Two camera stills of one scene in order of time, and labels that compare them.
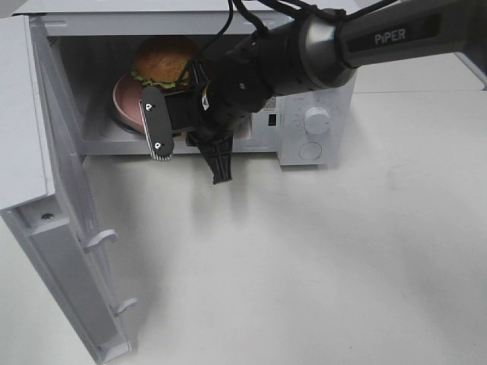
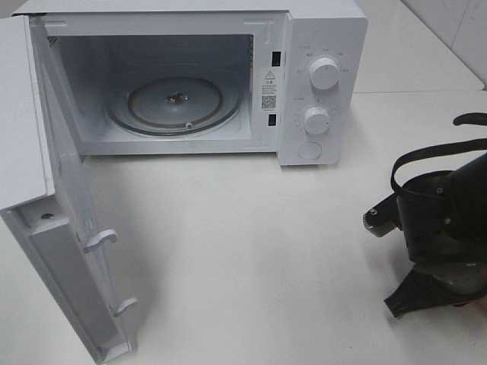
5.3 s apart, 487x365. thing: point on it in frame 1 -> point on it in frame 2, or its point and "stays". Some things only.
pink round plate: x=127 y=95 -> x=481 y=309
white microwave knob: x=316 y=121 stays
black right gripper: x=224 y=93 -> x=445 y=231
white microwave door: x=43 y=186 stays
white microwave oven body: x=112 y=74 stays
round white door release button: x=310 y=150 stays
